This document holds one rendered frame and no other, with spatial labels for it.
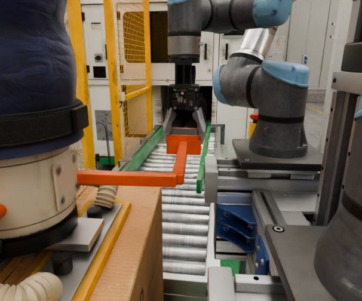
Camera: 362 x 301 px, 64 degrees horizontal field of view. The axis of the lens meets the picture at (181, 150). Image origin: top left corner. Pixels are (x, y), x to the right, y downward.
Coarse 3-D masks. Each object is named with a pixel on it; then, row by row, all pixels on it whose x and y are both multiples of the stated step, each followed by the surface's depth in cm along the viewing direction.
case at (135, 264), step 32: (96, 192) 75; (128, 192) 75; (160, 192) 76; (128, 224) 60; (160, 224) 77; (128, 256) 50; (160, 256) 79; (96, 288) 43; (128, 288) 43; (160, 288) 81
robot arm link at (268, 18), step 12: (240, 0) 60; (252, 0) 58; (264, 0) 56; (276, 0) 55; (288, 0) 58; (240, 12) 61; (252, 12) 59; (264, 12) 57; (276, 12) 56; (288, 12) 59; (240, 24) 63; (252, 24) 61; (264, 24) 60; (276, 24) 59
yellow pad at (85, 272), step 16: (96, 208) 57; (112, 208) 62; (128, 208) 64; (112, 224) 57; (96, 240) 51; (112, 240) 52; (48, 256) 47; (64, 256) 43; (80, 256) 47; (96, 256) 48; (64, 272) 42; (80, 272) 43; (96, 272) 44; (64, 288) 40; (80, 288) 41
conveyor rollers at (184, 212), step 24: (144, 168) 204; (168, 168) 202; (192, 168) 202; (168, 192) 167; (192, 192) 166; (168, 216) 141; (192, 216) 140; (168, 240) 123; (192, 240) 122; (168, 264) 107; (192, 264) 107
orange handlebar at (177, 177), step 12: (180, 144) 68; (180, 156) 59; (180, 168) 53; (84, 180) 50; (96, 180) 50; (108, 180) 50; (120, 180) 50; (132, 180) 50; (144, 180) 50; (156, 180) 49; (168, 180) 49; (180, 180) 50; (0, 204) 40; (0, 216) 39
